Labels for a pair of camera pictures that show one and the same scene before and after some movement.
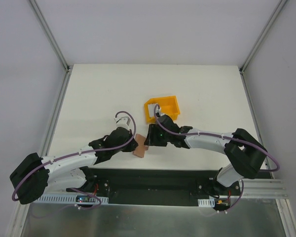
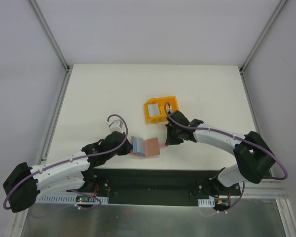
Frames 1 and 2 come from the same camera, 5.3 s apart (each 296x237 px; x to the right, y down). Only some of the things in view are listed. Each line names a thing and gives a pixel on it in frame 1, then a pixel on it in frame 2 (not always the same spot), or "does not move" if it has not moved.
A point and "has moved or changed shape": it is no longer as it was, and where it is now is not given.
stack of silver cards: (151, 107) does not move
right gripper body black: (149, 135) to (171, 136)
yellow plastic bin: (169, 106) does not move
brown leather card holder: (140, 150) has moved or changed shape
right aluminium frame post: (269, 25) does not move
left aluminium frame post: (50, 34) does not move
